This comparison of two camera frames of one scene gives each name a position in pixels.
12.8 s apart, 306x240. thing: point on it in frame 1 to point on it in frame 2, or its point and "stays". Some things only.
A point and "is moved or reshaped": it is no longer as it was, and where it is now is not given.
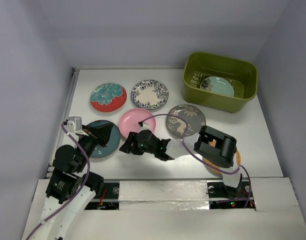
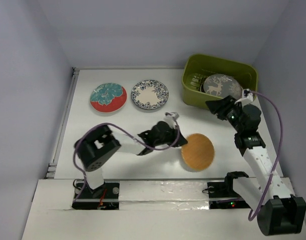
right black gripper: [127, 145] to [221, 106]
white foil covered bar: [164, 195] stays
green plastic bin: [242, 74] stays
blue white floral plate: [149, 94] stays
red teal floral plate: [108, 98] stays
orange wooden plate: [237, 162] is moved or reshaped
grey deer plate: [194, 116] to [223, 85]
